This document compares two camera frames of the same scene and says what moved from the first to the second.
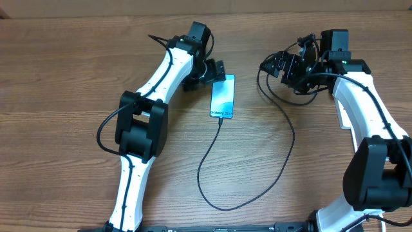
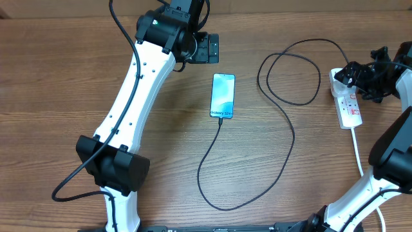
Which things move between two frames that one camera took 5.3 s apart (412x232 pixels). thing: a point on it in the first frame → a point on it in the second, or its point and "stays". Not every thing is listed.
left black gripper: [211, 75] → [203, 55]
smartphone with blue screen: [223, 98] stays
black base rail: [304, 226] stays
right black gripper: [288, 78] → [359, 71]
